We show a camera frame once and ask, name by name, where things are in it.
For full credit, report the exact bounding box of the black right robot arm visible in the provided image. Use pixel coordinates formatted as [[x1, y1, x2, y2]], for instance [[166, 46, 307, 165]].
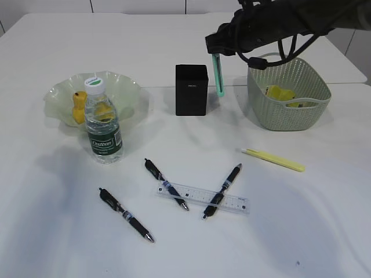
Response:
[[205, 1, 370, 56]]

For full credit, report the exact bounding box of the black square pen holder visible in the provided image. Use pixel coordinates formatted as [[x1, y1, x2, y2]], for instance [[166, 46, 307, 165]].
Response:
[[175, 64, 209, 116]]

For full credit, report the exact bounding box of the green ruffled glass plate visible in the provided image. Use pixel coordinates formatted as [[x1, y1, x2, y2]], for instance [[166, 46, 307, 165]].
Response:
[[43, 71, 141, 130]]

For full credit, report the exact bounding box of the black pen middle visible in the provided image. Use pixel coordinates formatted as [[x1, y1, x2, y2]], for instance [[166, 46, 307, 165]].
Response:
[[144, 158, 189, 211]]

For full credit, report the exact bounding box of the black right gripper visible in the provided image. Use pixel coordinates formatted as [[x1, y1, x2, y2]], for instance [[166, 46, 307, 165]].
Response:
[[205, 5, 279, 57]]

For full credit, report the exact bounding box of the yellow pear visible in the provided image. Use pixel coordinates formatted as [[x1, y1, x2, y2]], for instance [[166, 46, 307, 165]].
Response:
[[72, 91, 87, 125]]

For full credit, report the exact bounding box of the black pen right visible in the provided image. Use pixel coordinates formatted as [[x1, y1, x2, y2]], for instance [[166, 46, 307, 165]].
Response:
[[202, 163, 242, 220]]

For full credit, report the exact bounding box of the yellow waste paper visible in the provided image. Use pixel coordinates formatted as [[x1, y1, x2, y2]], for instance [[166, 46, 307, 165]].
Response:
[[264, 85, 296, 101]]

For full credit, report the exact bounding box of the teal utility knife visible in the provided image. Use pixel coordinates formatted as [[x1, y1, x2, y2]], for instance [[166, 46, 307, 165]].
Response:
[[212, 54, 224, 97]]

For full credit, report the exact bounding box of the black pen left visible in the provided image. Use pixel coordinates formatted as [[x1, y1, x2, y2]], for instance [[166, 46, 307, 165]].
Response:
[[99, 188, 155, 243]]

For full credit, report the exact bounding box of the clear plastic water bottle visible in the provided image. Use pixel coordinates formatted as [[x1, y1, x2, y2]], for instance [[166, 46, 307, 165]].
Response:
[[84, 77, 123, 164]]

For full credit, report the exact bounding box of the clear plastic ruler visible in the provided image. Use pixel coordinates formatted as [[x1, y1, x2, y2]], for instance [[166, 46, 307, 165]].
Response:
[[155, 182, 250, 215]]

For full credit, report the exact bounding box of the black pen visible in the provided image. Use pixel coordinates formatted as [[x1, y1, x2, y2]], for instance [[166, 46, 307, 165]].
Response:
[[144, 158, 189, 211], [99, 188, 155, 243], [202, 163, 242, 220]]

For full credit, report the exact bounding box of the green plastic woven basket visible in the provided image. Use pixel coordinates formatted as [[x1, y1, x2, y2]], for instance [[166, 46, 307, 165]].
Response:
[[247, 58, 332, 131]]

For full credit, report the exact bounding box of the yellow utility knife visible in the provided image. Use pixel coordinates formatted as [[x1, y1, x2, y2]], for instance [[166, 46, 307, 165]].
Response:
[[240, 148, 305, 172]]

